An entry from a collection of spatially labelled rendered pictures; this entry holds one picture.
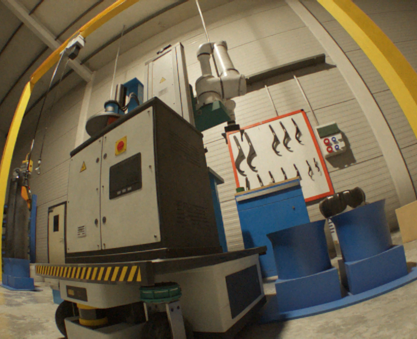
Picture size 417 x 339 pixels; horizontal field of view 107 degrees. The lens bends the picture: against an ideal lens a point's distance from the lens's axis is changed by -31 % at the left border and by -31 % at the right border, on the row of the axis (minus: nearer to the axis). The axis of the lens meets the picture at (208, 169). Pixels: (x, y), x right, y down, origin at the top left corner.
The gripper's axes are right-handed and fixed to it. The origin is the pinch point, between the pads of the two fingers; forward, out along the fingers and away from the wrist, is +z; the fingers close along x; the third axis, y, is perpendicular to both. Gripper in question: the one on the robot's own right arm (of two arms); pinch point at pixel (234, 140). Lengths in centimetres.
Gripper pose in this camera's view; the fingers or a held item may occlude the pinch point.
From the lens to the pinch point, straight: 190.9
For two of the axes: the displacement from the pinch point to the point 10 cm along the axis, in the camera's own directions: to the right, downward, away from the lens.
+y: -2.7, 0.8, -9.6
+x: 9.5, -1.5, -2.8
